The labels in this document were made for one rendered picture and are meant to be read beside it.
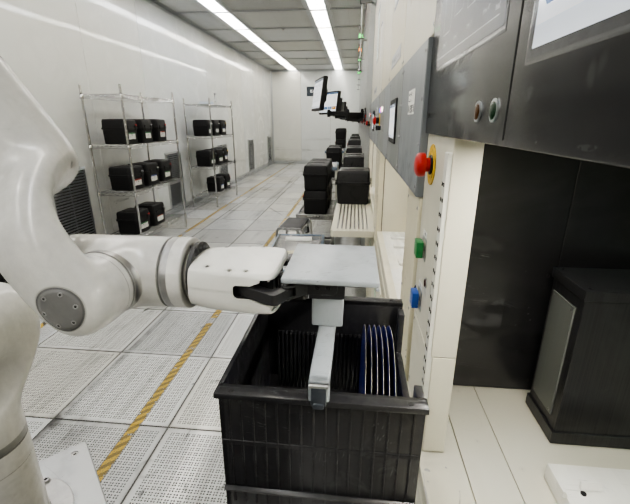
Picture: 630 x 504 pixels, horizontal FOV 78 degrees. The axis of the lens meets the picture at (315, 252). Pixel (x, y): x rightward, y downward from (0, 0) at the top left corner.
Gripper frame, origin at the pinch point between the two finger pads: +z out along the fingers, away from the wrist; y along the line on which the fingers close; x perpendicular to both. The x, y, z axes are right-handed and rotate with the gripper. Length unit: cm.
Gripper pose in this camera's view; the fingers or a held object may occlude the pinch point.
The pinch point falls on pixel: (328, 278)
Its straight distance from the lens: 45.3
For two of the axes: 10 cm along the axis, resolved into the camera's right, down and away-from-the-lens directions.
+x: 0.0, -9.5, -3.2
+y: -1.0, 3.2, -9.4
